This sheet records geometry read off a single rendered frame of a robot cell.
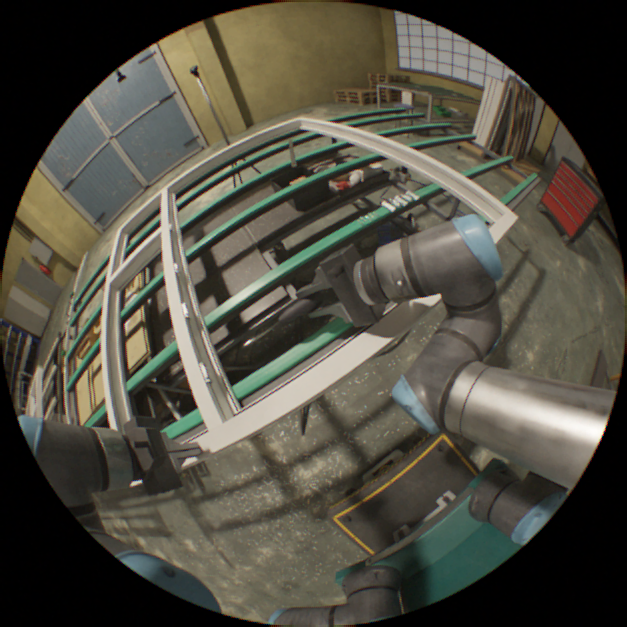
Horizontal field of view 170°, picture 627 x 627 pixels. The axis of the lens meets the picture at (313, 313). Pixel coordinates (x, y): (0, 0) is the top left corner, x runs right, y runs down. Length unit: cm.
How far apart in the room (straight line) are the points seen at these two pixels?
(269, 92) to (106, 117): 440
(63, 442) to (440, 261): 48
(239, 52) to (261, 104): 188
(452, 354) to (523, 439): 15
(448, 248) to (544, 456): 23
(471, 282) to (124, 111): 678
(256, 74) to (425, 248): 697
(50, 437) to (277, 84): 734
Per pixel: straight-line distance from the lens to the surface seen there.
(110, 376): 86
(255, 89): 704
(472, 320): 32
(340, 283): 34
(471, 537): 88
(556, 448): 21
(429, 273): 27
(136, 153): 668
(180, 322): 57
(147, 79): 675
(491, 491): 74
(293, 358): 46
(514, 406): 21
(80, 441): 31
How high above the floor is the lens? 130
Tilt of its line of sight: 64 degrees down
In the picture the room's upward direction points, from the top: 23 degrees counter-clockwise
